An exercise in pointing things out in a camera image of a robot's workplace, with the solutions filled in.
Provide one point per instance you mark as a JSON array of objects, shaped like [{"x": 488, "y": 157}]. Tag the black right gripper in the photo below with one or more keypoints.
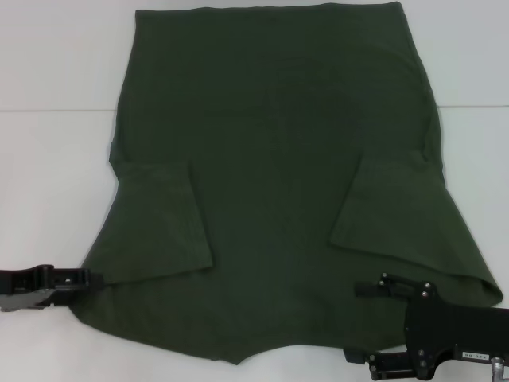
[{"x": 457, "y": 330}]

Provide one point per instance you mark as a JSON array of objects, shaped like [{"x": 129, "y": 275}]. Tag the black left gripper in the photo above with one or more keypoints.
[{"x": 24, "y": 280}]

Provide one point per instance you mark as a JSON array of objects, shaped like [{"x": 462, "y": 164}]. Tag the dark green shirt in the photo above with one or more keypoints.
[{"x": 254, "y": 159}]

